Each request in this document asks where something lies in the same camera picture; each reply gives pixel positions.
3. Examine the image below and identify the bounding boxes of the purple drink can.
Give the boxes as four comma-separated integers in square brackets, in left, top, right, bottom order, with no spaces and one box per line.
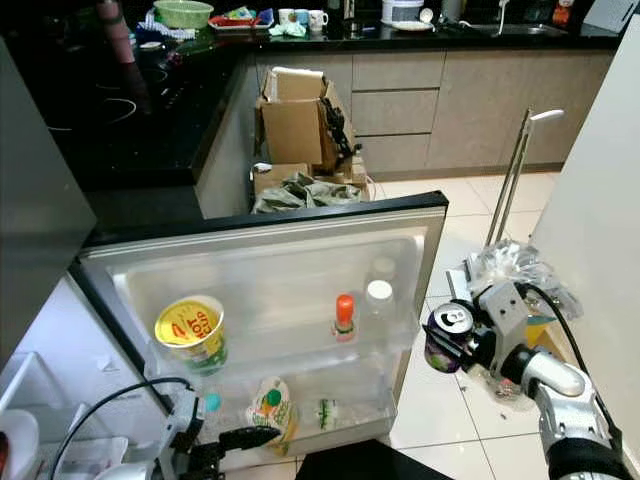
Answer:
[423,303,476,374]

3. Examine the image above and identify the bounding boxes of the grey fridge door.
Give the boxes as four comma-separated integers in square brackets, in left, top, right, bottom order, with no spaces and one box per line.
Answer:
[68,192,449,471]

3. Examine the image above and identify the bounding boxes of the grey fridge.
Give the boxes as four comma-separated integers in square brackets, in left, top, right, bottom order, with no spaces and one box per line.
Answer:
[0,30,191,480]

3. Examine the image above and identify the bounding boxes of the yellow bottle green cap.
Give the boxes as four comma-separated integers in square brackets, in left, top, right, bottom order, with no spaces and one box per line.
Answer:
[246,377,299,446]

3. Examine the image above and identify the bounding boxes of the clear plastic grocery bag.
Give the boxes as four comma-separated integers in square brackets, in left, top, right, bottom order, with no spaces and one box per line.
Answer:
[460,240,583,401]

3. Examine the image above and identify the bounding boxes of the small green white carton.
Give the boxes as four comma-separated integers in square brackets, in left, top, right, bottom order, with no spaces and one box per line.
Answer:
[315,398,339,431]

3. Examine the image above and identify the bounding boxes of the clear bottle white cap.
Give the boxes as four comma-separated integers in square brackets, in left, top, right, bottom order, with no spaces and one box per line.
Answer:
[363,256,401,326]

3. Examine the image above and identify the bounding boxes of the yellow lid cup noodle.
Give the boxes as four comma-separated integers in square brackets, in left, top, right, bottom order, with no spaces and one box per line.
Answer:
[155,294,227,375]

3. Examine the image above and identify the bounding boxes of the orange cap bottle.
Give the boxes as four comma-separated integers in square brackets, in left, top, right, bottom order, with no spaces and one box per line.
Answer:
[333,293,358,341]

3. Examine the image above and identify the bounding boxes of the grey kitchen cabinet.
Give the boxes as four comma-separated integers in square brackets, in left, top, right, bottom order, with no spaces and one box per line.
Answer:
[195,50,616,221]

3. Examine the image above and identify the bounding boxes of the grey green crumpled bag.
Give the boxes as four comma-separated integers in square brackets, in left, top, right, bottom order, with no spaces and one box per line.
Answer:
[253,172,366,214]

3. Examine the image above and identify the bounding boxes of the low cardboard box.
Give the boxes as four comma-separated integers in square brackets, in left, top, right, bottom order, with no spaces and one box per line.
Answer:
[250,162,369,214]

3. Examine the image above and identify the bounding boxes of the large open cardboard box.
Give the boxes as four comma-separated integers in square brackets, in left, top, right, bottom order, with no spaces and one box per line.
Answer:
[257,66,346,171]

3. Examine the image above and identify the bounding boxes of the black kitchen counter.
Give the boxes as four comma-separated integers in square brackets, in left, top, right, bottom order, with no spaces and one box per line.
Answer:
[0,0,623,191]

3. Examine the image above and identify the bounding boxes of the white rice cooker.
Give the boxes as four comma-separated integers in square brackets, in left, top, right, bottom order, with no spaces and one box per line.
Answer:
[380,0,423,23]

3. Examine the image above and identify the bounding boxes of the green cloth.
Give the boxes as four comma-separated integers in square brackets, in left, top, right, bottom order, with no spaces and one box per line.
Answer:
[268,22,308,39]

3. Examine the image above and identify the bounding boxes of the black induction hob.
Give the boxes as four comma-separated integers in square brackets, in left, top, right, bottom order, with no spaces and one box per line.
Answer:
[50,50,231,136]

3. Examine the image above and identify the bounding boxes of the red tray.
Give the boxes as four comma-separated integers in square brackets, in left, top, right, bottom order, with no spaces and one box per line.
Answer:
[208,8,273,31]

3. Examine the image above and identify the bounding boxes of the dark pink bottle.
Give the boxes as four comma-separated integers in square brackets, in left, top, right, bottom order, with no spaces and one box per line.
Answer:
[97,0,136,66]

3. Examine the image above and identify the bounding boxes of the green plastic basket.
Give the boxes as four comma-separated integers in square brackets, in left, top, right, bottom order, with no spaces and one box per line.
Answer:
[153,0,215,29]

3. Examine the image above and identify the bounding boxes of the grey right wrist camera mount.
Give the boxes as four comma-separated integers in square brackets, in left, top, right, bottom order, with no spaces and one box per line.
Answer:
[478,282,529,353]

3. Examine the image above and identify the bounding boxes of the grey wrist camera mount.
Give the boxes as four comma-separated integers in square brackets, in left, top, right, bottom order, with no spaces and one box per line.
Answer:
[478,282,529,353]
[172,392,208,473]

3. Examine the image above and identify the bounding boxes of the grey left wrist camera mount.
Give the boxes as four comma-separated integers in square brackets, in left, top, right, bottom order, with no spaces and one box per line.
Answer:
[172,392,208,473]

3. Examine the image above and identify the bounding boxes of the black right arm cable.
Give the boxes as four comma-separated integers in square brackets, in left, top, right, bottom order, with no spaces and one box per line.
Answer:
[520,284,626,441]

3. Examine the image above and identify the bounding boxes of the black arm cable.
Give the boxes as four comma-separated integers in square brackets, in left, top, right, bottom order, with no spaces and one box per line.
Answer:
[48,375,196,480]
[520,284,626,441]

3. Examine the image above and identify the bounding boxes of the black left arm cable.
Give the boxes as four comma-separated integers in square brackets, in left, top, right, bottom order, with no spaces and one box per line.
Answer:
[48,375,196,480]

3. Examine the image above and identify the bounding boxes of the metal handle trolley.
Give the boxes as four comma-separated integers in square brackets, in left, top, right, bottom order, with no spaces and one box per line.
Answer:
[445,108,566,301]

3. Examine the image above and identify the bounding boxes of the black tangled straps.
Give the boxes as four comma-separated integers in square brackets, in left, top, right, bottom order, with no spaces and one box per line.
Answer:
[322,95,361,166]

